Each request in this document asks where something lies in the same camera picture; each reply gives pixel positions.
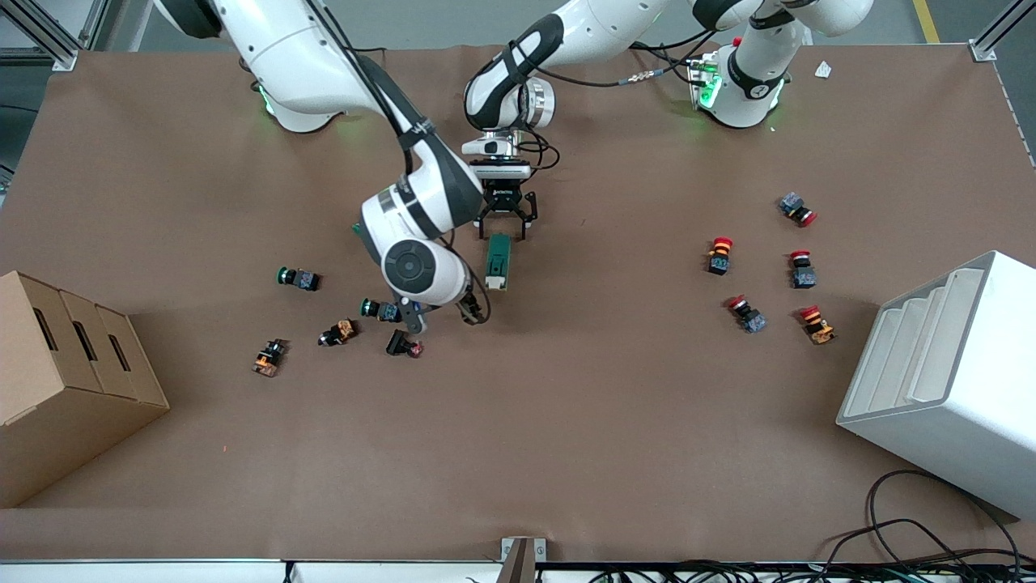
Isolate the green load switch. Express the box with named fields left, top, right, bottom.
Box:
left=484, top=233, right=513, bottom=292

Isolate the black button red contact block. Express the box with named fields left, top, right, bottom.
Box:
left=385, top=328, right=424, bottom=359

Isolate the black button orange contact block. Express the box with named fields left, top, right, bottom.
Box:
left=317, top=318, right=359, bottom=348
left=252, top=338, right=289, bottom=378

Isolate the brown table mat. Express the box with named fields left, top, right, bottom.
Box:
left=0, top=42, right=1036, bottom=564

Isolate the brown cardboard box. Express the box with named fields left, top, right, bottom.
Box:
left=0, top=270, right=171, bottom=509

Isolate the white stepped storage rack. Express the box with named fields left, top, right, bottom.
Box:
left=836, top=250, right=1036, bottom=521

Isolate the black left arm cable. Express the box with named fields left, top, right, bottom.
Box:
left=518, top=28, right=705, bottom=171

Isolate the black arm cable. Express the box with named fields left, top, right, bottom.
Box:
left=518, top=28, right=705, bottom=171
left=308, top=0, right=430, bottom=151

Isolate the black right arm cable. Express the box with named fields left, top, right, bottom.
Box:
left=308, top=0, right=430, bottom=151

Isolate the black base cable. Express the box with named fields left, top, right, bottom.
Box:
left=627, top=39, right=698, bottom=84

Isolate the aluminium camera mount post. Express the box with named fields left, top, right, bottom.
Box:
left=500, top=536, right=548, bottom=583

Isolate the black cable bundle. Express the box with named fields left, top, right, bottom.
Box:
left=567, top=559, right=1036, bottom=583

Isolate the black looped cable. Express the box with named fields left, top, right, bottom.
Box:
left=866, top=470, right=1022, bottom=568

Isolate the aluminium frame profile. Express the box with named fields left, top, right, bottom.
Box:
left=0, top=0, right=110, bottom=72
left=970, top=0, right=1036, bottom=62

